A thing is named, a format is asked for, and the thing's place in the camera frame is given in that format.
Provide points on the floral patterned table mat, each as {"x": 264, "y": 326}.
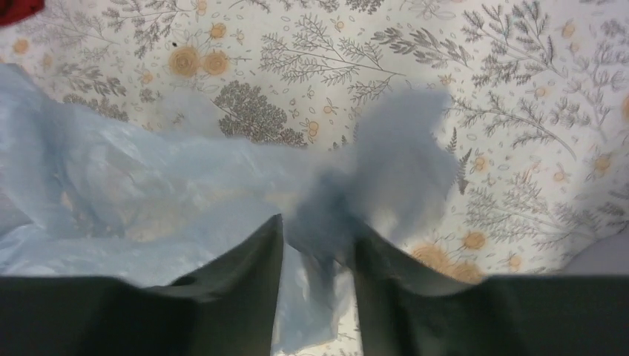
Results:
{"x": 537, "y": 121}

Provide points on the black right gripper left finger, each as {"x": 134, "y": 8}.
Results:
{"x": 226, "y": 307}

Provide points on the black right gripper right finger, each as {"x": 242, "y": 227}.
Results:
{"x": 407, "y": 308}

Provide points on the red cloth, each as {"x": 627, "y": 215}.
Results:
{"x": 14, "y": 11}

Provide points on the light blue plastic trash bag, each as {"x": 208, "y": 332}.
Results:
{"x": 107, "y": 197}

